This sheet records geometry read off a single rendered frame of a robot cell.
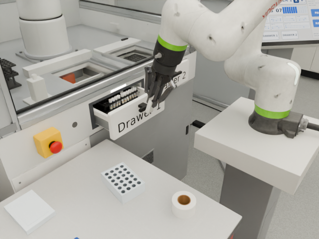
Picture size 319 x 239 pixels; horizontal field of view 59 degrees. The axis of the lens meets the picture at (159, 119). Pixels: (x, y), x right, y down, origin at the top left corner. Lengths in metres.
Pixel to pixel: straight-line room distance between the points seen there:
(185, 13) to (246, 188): 0.75
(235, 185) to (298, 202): 0.90
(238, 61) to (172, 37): 0.36
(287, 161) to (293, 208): 1.09
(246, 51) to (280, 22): 0.64
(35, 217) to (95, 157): 0.30
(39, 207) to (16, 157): 0.17
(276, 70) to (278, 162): 0.29
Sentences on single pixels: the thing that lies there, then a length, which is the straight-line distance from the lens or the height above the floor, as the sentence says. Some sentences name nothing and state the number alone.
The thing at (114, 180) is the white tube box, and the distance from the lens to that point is 0.90.
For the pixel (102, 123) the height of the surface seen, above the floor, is 0.85.
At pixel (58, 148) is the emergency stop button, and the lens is 0.93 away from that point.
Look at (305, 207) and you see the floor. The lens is 2.07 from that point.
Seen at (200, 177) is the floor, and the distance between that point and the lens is 2.05.
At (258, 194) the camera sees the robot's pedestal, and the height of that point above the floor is 0.58.
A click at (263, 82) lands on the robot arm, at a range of 1.01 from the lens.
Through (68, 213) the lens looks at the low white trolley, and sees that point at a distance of 0.88.
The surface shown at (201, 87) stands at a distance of 2.97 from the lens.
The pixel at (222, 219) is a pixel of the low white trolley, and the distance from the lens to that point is 0.85.
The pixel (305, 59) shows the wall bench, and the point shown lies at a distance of 3.85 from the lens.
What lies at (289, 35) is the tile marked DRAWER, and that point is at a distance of 1.69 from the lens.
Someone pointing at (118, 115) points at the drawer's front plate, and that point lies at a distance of 0.98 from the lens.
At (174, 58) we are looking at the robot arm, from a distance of 0.83.
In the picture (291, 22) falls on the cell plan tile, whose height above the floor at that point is 1.06.
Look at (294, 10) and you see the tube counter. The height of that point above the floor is 1.11.
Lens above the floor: 1.42
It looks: 32 degrees down
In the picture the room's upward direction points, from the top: straight up
